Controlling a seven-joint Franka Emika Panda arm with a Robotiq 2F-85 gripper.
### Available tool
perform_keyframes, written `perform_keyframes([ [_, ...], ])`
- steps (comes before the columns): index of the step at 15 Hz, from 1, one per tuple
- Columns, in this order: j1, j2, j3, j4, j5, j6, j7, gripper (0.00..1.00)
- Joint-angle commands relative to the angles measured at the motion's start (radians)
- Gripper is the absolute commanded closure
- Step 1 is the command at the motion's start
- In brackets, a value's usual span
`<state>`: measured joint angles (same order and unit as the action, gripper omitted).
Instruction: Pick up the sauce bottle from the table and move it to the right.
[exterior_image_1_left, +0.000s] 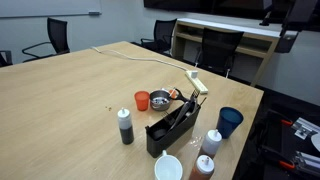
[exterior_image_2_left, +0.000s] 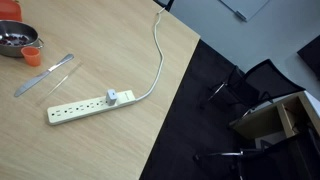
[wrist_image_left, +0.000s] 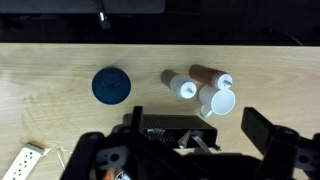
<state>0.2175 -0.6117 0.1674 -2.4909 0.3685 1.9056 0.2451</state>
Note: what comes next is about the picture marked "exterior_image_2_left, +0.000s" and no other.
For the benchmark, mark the dark red food pieces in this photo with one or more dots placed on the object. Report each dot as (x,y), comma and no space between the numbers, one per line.
(15,40)

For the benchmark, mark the black wall screen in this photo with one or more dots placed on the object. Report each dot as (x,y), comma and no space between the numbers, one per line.
(311,56)

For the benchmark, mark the white plug adapter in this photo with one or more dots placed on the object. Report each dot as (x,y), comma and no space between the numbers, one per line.
(111,97)

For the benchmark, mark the cream power strip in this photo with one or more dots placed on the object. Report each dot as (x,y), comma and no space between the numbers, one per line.
(76,111)

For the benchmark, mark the small orange plastic cup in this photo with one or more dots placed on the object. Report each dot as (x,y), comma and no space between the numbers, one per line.
(31,58)

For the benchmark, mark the black mesh office chair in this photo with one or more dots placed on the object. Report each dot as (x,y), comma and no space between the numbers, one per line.
(266,76)

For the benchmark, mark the silver table knife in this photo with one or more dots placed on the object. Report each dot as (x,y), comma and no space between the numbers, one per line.
(31,81)

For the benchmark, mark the large orange plastic cup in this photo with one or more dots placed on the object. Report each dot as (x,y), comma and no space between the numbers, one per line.
(10,11)

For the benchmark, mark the whiteboard eraser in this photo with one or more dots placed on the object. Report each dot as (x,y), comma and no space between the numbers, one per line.
(240,15)

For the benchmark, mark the clear plastic strip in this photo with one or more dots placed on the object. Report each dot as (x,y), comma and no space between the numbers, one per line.
(56,85)

